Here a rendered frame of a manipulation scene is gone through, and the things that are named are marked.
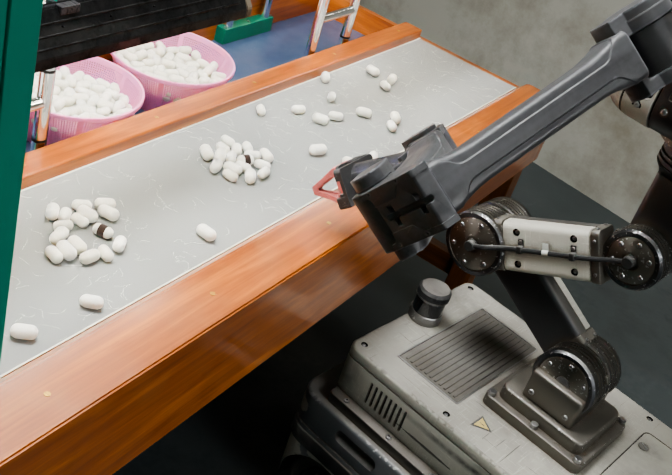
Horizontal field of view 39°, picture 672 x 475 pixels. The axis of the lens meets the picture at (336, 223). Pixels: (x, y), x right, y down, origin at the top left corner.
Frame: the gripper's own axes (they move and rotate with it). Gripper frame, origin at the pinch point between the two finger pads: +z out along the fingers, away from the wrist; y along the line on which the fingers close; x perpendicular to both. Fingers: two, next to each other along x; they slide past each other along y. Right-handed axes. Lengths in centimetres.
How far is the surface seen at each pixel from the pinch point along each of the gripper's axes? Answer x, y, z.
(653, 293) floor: 90, -183, 16
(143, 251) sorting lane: -1.1, 28.0, 14.4
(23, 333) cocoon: 1, 55, 11
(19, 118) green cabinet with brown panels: -23, 80, -36
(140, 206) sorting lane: -6.9, 19.5, 21.0
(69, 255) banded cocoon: -4.9, 39.3, 17.0
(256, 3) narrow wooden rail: -39, -72, 54
